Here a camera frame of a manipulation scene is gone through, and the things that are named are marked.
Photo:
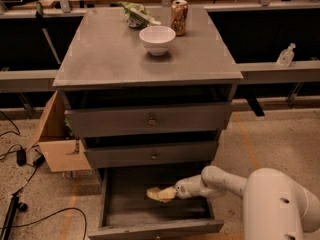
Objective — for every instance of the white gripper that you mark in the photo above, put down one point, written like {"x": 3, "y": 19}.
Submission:
{"x": 183, "y": 189}

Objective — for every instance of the yellow sponge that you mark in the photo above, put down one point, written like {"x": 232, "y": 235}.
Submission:
{"x": 162, "y": 195}

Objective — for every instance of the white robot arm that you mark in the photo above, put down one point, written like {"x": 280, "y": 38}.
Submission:
{"x": 275, "y": 207}

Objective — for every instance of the bottom grey drawer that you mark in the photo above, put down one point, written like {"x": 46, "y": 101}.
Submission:
{"x": 128, "y": 214}

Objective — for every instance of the grey drawer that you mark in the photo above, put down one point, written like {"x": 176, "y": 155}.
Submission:
{"x": 120, "y": 121}
{"x": 128, "y": 214}
{"x": 166, "y": 153}

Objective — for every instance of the top grey drawer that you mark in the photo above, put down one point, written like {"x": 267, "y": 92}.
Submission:
{"x": 120, "y": 121}

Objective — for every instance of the middle grey drawer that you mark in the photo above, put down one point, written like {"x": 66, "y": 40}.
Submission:
{"x": 166, "y": 153}

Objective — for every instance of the grey drawer cabinet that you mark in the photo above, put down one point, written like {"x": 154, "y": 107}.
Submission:
{"x": 107, "y": 66}

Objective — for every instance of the cardboard box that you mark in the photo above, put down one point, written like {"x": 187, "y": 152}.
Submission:
{"x": 62, "y": 152}

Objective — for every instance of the white bowl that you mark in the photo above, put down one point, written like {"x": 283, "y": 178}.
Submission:
{"x": 157, "y": 39}

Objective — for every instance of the clear sanitizer bottle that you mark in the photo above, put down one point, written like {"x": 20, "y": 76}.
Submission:
{"x": 286, "y": 56}

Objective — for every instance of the black power adapter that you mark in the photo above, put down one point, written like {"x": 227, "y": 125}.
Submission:
{"x": 21, "y": 157}

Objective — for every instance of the black tripod leg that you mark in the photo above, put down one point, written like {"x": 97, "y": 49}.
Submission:
{"x": 10, "y": 216}

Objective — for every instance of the green chip bag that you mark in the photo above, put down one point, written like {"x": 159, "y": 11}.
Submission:
{"x": 138, "y": 16}

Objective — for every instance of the gold drink can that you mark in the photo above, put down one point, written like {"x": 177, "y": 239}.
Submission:
{"x": 179, "y": 12}

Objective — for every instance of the grey metal rail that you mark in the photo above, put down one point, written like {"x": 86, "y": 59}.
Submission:
{"x": 27, "y": 81}

